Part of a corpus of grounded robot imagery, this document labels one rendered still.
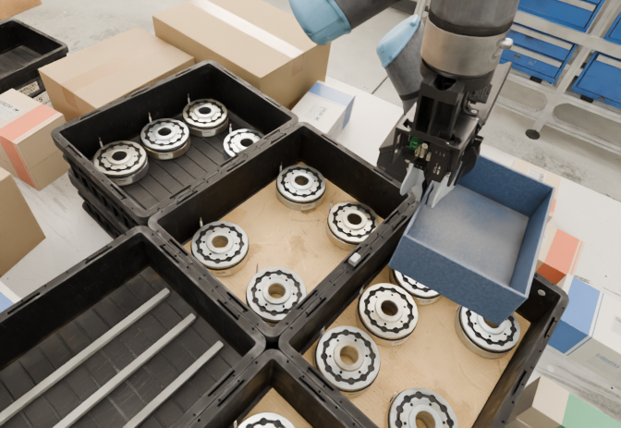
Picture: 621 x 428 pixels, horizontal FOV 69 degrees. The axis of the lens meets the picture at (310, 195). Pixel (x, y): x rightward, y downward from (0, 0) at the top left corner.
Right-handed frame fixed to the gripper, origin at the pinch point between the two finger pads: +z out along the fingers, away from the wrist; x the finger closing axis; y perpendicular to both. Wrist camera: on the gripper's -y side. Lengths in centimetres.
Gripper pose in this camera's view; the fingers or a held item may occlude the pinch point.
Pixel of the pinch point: (427, 191)
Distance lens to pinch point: 62.2
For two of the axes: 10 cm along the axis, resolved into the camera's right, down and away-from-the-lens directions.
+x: 8.5, 3.8, -3.7
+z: -0.1, 7.1, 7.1
